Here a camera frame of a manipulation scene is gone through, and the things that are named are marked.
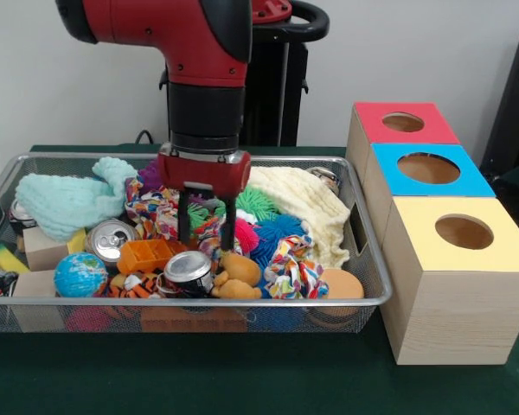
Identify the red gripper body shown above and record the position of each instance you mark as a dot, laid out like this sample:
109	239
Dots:
203	177

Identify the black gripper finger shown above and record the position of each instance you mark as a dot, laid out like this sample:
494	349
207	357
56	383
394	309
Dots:
186	216
228	225

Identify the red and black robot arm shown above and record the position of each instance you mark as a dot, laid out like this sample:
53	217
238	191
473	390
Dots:
190	43

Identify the silver mesh bin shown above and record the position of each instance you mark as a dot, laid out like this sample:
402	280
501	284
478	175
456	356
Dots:
285	322

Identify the wooden box with three holes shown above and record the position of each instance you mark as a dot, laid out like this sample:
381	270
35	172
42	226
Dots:
458	311

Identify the pink spiky ball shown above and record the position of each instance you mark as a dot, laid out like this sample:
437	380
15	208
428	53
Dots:
246	235

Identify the orange plush toy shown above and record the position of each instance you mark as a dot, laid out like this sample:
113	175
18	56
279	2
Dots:
238	268

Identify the silver drink can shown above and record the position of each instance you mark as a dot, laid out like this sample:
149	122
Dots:
108	242
186	268

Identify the purple spiky ball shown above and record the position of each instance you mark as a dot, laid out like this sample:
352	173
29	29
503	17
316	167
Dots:
149	177

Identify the blue spiky ball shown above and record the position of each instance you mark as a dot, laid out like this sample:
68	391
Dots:
281	235

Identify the orange plastic crate toy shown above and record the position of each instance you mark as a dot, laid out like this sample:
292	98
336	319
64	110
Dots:
145	255

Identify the cream cloth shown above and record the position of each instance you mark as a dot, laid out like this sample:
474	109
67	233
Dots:
303	203

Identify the blue globe ball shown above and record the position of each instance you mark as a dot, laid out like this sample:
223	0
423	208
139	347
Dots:
80	274

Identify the mint green cloth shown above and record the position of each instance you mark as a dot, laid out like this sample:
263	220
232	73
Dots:
65	203

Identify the dark green cloth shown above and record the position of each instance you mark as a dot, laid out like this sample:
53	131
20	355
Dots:
199	376

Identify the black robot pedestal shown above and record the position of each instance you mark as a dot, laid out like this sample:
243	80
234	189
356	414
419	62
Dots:
277	86

